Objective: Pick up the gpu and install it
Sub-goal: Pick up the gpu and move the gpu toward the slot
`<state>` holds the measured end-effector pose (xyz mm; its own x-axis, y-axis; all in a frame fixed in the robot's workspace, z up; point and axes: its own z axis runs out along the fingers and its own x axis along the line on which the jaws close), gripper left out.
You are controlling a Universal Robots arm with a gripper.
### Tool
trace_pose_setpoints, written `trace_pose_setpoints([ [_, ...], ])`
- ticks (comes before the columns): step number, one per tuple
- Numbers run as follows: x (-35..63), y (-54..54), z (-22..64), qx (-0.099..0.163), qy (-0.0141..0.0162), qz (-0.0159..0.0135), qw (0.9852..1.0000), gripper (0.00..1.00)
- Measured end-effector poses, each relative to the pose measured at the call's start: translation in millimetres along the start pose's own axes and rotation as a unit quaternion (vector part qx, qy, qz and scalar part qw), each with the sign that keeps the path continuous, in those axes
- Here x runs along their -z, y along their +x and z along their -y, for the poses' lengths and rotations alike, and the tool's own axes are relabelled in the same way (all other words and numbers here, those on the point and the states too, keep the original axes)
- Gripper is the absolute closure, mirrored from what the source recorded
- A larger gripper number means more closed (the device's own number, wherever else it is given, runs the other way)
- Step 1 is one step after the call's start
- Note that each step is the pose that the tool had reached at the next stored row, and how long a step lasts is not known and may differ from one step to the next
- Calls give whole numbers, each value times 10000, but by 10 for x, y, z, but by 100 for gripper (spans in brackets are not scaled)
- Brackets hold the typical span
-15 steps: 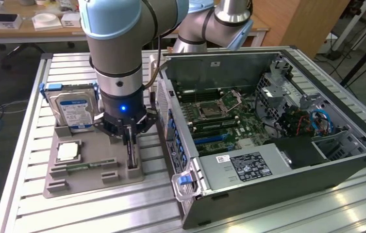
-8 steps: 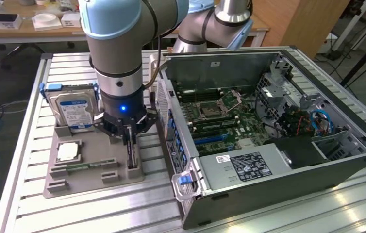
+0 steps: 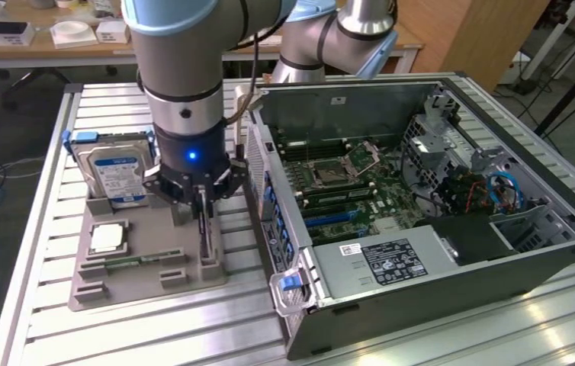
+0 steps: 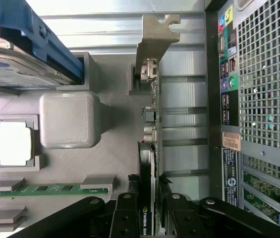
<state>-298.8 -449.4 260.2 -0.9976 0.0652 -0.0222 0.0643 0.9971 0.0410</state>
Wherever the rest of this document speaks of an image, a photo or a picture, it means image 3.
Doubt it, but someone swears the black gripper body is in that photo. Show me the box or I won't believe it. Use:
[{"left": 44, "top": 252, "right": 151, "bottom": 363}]
[{"left": 156, "top": 127, "right": 234, "bottom": 201}]

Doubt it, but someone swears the green graphics card with bracket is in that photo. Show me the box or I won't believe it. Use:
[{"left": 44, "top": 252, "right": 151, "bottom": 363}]
[{"left": 197, "top": 190, "right": 221, "bottom": 268}]

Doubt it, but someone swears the hard disk in blue caddy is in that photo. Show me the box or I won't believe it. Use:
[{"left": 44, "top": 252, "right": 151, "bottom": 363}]
[{"left": 62, "top": 129, "right": 162, "bottom": 210}]

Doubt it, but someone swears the grey parts rack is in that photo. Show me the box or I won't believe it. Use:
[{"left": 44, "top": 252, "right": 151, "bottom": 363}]
[{"left": 67, "top": 190, "right": 230, "bottom": 312}]

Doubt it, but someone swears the silver CPU chip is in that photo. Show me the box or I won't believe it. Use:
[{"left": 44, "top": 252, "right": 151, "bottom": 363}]
[{"left": 88, "top": 224, "right": 128, "bottom": 255}]

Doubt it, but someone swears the CPU socket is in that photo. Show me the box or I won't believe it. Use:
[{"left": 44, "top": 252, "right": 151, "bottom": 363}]
[{"left": 311, "top": 158, "right": 353, "bottom": 185}]

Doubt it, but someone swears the green RAM stick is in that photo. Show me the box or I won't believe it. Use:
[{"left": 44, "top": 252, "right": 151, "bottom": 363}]
[{"left": 103, "top": 251, "right": 167, "bottom": 268}]

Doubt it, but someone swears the installed dark RAM stick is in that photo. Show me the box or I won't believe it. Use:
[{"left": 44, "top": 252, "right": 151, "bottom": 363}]
[{"left": 301, "top": 183, "right": 378, "bottom": 209}]

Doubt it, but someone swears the blue expansion slot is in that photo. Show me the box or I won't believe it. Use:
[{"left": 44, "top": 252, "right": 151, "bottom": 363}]
[{"left": 302, "top": 209, "right": 363, "bottom": 230}]

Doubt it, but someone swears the open metal socket cover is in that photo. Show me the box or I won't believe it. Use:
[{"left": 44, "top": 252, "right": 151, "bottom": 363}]
[{"left": 346, "top": 140, "right": 383, "bottom": 172}]

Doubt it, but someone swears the green motherboard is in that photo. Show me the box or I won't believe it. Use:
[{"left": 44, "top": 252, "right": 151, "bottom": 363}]
[{"left": 269, "top": 125, "right": 427, "bottom": 247}]

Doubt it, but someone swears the blue case release latch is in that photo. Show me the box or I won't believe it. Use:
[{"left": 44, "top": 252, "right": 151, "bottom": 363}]
[{"left": 278, "top": 274, "right": 302, "bottom": 293}]

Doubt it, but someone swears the grey power supply unit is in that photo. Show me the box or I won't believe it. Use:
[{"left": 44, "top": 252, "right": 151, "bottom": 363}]
[{"left": 311, "top": 224, "right": 459, "bottom": 300}]

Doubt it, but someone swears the small white labelled box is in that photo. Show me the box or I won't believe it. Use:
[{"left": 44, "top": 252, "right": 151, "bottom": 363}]
[{"left": 95, "top": 19, "right": 132, "bottom": 44}]

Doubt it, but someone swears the black chair base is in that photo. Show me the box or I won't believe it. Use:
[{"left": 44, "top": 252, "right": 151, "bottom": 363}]
[{"left": 0, "top": 68, "right": 72, "bottom": 112}]

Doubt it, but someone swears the perforated metal drive cage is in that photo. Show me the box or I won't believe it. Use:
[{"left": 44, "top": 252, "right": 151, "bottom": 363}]
[{"left": 402, "top": 114, "right": 478, "bottom": 215}]

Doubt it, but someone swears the wooden desk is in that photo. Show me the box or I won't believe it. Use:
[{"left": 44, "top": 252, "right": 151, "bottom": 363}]
[{"left": 0, "top": 0, "right": 427, "bottom": 72}]

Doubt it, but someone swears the white box with black lid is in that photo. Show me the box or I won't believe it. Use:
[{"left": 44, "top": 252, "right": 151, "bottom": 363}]
[{"left": 0, "top": 21, "right": 36, "bottom": 48}]

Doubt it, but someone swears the open black PC case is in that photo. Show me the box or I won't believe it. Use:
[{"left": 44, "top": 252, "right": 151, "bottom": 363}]
[{"left": 234, "top": 72, "right": 575, "bottom": 361}]

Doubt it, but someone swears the grey metal disk bay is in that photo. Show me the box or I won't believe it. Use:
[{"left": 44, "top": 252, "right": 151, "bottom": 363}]
[{"left": 490, "top": 201, "right": 575, "bottom": 253}]

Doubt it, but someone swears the black tripod stand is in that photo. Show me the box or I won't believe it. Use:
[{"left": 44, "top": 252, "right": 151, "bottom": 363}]
[{"left": 514, "top": 0, "right": 575, "bottom": 136}]

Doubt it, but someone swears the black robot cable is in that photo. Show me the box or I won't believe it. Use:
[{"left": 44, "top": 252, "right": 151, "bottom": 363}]
[{"left": 222, "top": 22, "right": 269, "bottom": 125}]

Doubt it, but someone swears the red disk wire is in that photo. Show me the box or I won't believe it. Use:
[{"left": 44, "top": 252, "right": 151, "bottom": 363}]
[{"left": 465, "top": 182, "right": 493, "bottom": 214}]

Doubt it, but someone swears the blue disk wire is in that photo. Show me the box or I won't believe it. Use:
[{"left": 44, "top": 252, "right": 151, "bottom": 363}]
[{"left": 487, "top": 173, "right": 526, "bottom": 213}]

